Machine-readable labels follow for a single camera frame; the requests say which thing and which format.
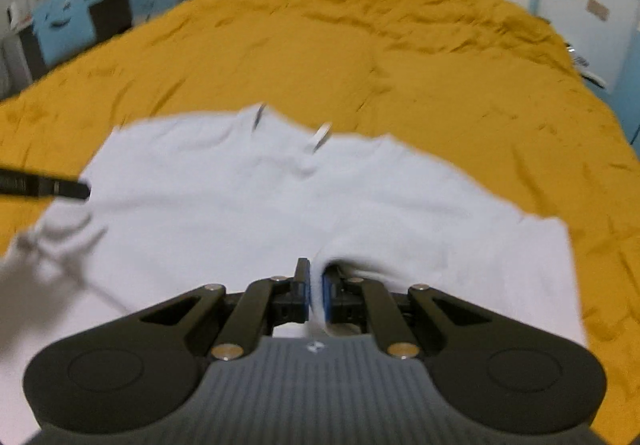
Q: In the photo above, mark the mustard yellow blanket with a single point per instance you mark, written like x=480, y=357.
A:
x=400, y=75

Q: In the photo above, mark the blue smiley face box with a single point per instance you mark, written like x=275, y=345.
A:
x=62, y=25

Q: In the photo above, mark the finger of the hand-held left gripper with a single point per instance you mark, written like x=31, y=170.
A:
x=55, y=187

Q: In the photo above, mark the brown wall plate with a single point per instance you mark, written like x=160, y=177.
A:
x=597, y=8

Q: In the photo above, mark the white printed t-shirt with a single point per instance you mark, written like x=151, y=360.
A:
x=225, y=205

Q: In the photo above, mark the light blue bedside cabinet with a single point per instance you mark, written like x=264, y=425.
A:
x=625, y=100

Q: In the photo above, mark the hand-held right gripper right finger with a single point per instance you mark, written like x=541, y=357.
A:
x=327, y=297

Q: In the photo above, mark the dark desk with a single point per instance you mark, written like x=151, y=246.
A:
x=112, y=7

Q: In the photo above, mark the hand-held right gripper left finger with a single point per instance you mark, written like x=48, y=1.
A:
x=303, y=290

